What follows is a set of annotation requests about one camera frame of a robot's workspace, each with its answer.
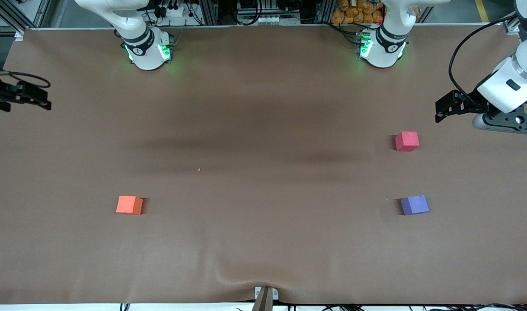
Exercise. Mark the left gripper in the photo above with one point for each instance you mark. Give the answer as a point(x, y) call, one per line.
point(467, 103)

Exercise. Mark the orange foam block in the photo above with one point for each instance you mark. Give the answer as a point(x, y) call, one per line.
point(128, 205)

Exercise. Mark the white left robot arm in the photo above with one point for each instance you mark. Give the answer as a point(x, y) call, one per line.
point(382, 54)

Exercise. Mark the red foam block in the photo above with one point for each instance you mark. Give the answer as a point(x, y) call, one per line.
point(407, 141)

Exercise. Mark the purple foam block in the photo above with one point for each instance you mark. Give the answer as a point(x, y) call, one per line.
point(414, 205)

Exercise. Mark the pile of orange bags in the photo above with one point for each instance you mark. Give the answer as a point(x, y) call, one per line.
point(354, 13)

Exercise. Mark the white power strip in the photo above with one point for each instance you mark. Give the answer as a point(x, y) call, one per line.
point(172, 11)

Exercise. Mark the white connector row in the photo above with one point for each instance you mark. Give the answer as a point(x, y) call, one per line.
point(265, 20)

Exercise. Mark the brown table mat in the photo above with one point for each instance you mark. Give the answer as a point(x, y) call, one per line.
point(263, 224)

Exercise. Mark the metal table corner bracket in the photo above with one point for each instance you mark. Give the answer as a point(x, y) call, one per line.
point(19, 35)
point(511, 26)

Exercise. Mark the grey aluminium frame post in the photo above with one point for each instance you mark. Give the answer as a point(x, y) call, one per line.
point(209, 12)

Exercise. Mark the grey metal table bracket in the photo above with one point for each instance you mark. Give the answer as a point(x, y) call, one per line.
point(275, 293)

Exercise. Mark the brown bar under bracket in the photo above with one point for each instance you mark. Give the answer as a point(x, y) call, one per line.
point(263, 302)

